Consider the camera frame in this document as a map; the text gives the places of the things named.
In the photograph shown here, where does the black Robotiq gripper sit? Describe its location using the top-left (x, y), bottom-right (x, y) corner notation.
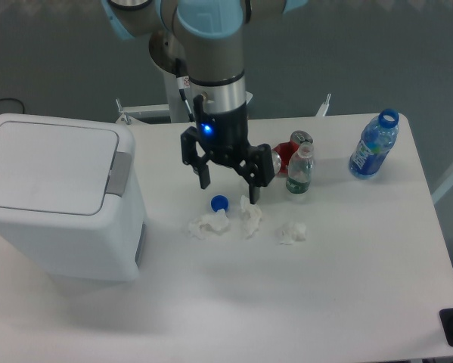
top-left (180, 101), bottom-right (275, 204)

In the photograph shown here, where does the white push-button trash can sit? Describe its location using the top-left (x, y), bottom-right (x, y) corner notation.
top-left (0, 113), bottom-right (147, 281)

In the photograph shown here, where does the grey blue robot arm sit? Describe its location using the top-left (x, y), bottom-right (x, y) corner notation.
top-left (101, 1), bottom-right (306, 203)

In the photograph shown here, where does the crushed red soda can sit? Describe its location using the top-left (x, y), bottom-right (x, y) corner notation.
top-left (271, 130), bottom-right (313, 175)

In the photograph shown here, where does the blue plastic bottle cap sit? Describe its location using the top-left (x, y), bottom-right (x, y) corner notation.
top-left (210, 194), bottom-right (229, 213)

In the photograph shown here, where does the crumpled white tissue middle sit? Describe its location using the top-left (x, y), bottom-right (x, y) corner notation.
top-left (240, 195), bottom-right (262, 239)

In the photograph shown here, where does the crumpled white tissue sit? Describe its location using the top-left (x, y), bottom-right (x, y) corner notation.
top-left (188, 209), bottom-right (231, 240)
top-left (278, 222), bottom-right (307, 245)
top-left (240, 195), bottom-right (262, 239)

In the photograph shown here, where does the crumpled white tissue left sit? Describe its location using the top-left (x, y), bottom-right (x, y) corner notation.
top-left (188, 209), bottom-right (231, 240)

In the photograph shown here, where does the clear green-label water bottle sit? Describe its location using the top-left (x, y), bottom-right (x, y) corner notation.
top-left (285, 141), bottom-right (315, 203)

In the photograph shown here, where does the crumpled white tissue right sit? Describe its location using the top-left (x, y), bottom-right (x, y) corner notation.
top-left (278, 222), bottom-right (307, 245)

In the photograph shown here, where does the blue sports drink bottle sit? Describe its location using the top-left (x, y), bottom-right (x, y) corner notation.
top-left (349, 108), bottom-right (399, 179)

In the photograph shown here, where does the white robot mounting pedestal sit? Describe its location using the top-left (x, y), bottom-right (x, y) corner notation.
top-left (149, 30), bottom-right (248, 123)

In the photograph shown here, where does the white table frame bracket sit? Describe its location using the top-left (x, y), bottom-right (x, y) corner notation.
top-left (315, 93), bottom-right (331, 117)

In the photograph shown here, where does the black floor cable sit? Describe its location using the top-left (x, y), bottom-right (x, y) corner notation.
top-left (0, 98), bottom-right (26, 114)

